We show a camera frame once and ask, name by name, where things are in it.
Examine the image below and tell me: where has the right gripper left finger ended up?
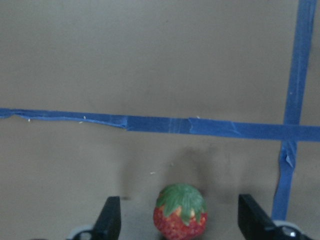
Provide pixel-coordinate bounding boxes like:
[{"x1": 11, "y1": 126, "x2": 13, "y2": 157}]
[{"x1": 92, "y1": 196, "x2": 122, "y2": 240}]

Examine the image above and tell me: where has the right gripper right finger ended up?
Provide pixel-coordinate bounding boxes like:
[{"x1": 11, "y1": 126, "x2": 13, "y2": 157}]
[{"x1": 237, "y1": 194, "x2": 279, "y2": 240}]

